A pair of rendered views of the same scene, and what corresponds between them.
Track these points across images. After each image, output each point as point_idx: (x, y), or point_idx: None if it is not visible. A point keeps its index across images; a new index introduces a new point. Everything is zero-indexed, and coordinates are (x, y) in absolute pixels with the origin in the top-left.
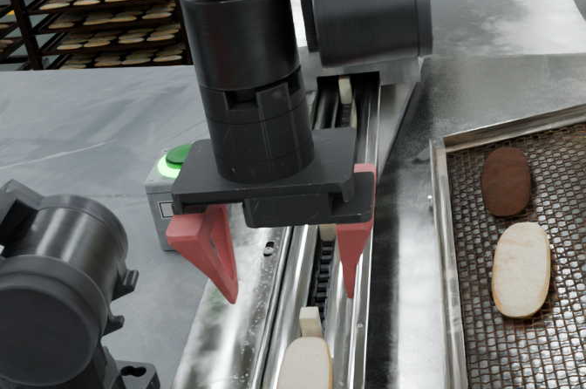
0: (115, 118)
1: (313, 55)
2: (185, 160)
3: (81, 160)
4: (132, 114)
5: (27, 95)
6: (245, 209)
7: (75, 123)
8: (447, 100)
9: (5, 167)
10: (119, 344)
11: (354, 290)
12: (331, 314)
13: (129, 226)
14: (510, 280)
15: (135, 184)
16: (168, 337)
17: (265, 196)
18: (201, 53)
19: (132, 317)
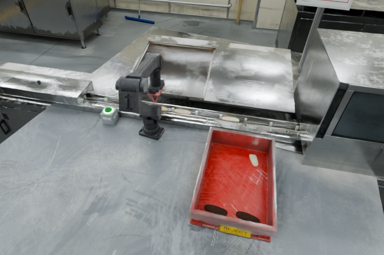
0: (47, 135)
1: (82, 93)
2: (151, 89)
3: (65, 139)
4: (48, 132)
5: (5, 156)
6: (161, 87)
7: (41, 142)
8: (92, 90)
9: (54, 153)
10: (135, 129)
11: (146, 102)
12: None
13: (102, 130)
14: None
15: (86, 130)
16: (137, 124)
17: (162, 85)
18: (158, 74)
19: (130, 128)
